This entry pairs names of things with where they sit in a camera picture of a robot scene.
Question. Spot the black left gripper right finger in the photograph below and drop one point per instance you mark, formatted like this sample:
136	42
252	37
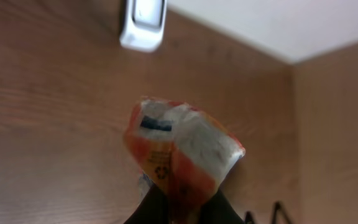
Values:
218	210

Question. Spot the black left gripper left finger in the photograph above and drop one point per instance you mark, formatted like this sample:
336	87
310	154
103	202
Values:
153	209

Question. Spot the orange snack packet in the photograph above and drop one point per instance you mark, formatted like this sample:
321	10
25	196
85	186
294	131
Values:
184	151

